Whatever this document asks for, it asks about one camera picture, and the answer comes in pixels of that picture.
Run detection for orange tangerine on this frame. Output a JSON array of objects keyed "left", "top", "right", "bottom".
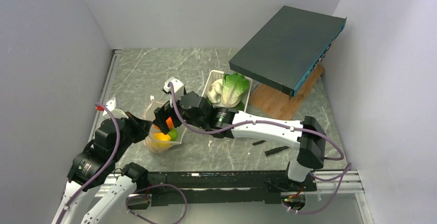
[{"left": 153, "top": 117, "right": 174, "bottom": 130}]

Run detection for light green round fruit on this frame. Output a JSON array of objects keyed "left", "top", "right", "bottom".
[{"left": 168, "top": 128, "right": 178, "bottom": 142}]

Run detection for yellow lemon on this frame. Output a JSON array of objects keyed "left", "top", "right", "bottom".
[{"left": 154, "top": 132, "right": 171, "bottom": 142}]

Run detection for polka dot zip top bag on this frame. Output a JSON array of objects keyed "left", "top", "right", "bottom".
[{"left": 143, "top": 95, "right": 187, "bottom": 153}]

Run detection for dark green avocado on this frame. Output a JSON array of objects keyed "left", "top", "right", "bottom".
[{"left": 234, "top": 101, "right": 245, "bottom": 111}]

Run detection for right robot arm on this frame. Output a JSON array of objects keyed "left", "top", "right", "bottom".
[{"left": 153, "top": 92, "right": 326, "bottom": 191}]

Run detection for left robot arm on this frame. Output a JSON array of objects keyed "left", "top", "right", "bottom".
[{"left": 52, "top": 112, "right": 152, "bottom": 223}]

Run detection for white garlic cluster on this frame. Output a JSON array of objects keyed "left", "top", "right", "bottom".
[{"left": 206, "top": 79, "right": 223, "bottom": 104}]

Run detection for white perforated plastic basket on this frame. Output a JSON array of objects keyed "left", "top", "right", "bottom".
[{"left": 201, "top": 70, "right": 253, "bottom": 111}]

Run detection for green white cabbage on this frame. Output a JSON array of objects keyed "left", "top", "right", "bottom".
[{"left": 221, "top": 73, "right": 250, "bottom": 108}]

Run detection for wooden cutting board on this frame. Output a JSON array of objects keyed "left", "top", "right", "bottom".
[{"left": 248, "top": 66, "right": 324, "bottom": 120}]

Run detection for black hammer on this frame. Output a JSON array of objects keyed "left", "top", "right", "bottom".
[{"left": 264, "top": 146, "right": 289, "bottom": 157}]

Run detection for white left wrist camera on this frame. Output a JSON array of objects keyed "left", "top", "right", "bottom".
[{"left": 95, "top": 97, "right": 128, "bottom": 119}]

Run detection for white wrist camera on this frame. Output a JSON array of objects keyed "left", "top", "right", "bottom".
[
  {"left": 95, "top": 97, "right": 128, "bottom": 119},
  {"left": 162, "top": 77, "right": 186, "bottom": 99}
]

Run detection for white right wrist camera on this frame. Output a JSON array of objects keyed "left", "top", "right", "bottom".
[{"left": 162, "top": 77, "right": 186, "bottom": 99}]

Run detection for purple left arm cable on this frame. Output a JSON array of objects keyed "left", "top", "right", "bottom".
[{"left": 56, "top": 103, "right": 189, "bottom": 224}]

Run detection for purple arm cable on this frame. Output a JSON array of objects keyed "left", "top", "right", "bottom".
[
  {"left": 166, "top": 81, "right": 352, "bottom": 216},
  {"left": 56, "top": 103, "right": 189, "bottom": 224}
]

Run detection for aluminium frame profile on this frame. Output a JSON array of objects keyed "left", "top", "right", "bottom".
[{"left": 54, "top": 49, "right": 123, "bottom": 224}]

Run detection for orange handled pliers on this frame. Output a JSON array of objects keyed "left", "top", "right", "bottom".
[{"left": 252, "top": 140, "right": 266, "bottom": 146}]

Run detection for dark network switch box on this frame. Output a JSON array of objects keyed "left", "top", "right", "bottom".
[{"left": 229, "top": 6, "right": 347, "bottom": 97}]

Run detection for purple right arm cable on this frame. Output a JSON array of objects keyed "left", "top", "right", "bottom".
[{"left": 166, "top": 81, "right": 352, "bottom": 216}]

